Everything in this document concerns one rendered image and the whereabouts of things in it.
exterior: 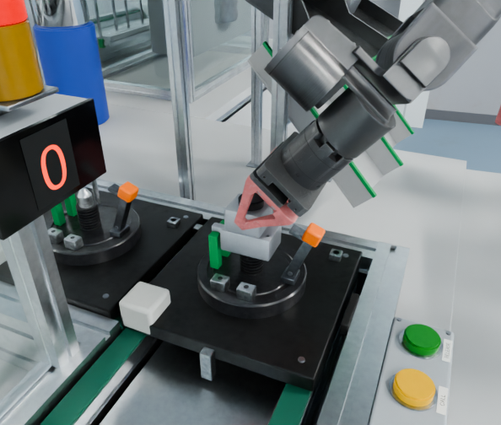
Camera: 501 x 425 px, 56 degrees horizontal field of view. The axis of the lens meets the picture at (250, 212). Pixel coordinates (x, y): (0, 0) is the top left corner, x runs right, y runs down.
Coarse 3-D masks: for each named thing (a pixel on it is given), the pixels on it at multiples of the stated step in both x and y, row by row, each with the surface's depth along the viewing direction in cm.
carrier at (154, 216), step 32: (96, 192) 73; (64, 224) 70; (96, 224) 68; (128, 224) 70; (160, 224) 73; (192, 224) 73; (64, 256) 64; (96, 256) 64; (128, 256) 66; (160, 256) 66; (64, 288) 60; (96, 288) 60; (128, 288) 60
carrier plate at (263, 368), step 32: (192, 256) 66; (320, 256) 66; (352, 256) 66; (192, 288) 61; (320, 288) 61; (160, 320) 56; (192, 320) 56; (224, 320) 56; (256, 320) 56; (288, 320) 56; (320, 320) 56; (224, 352) 52; (256, 352) 52; (288, 352) 52; (320, 352) 52
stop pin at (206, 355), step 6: (204, 348) 53; (210, 348) 53; (204, 354) 52; (210, 354) 52; (204, 360) 52; (210, 360) 52; (204, 366) 53; (210, 366) 52; (204, 372) 53; (210, 372) 53; (204, 378) 54; (210, 378) 53
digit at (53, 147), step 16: (48, 128) 37; (64, 128) 38; (32, 144) 35; (48, 144) 37; (64, 144) 38; (32, 160) 36; (48, 160) 37; (64, 160) 39; (32, 176) 36; (48, 176) 38; (64, 176) 39; (48, 192) 38; (64, 192) 40
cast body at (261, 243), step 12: (252, 204) 54; (264, 204) 56; (228, 216) 55; (252, 216) 54; (216, 228) 59; (228, 228) 56; (264, 228) 56; (276, 228) 57; (228, 240) 57; (240, 240) 56; (252, 240) 56; (264, 240) 55; (276, 240) 57; (240, 252) 57; (252, 252) 56; (264, 252) 56
